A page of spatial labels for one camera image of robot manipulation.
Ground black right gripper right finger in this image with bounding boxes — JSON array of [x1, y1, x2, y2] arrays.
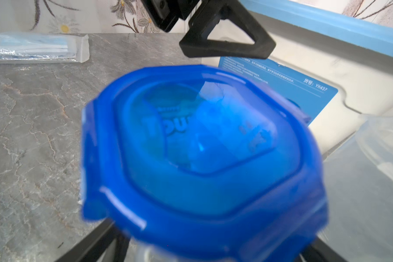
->
[[298, 238, 347, 262]]

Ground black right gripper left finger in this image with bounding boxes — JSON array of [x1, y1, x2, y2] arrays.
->
[[58, 218, 131, 262]]

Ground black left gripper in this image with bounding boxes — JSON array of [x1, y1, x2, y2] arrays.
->
[[141, 0, 276, 59]]

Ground blue lidded clear jar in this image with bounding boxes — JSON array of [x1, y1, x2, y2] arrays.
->
[[81, 65, 329, 262], [320, 116, 393, 262]]

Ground blue lidded white storage box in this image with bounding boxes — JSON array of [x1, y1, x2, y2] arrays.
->
[[199, 0, 393, 155]]

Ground bagged blue face masks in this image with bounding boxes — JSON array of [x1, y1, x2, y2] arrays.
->
[[0, 32, 90, 64]]

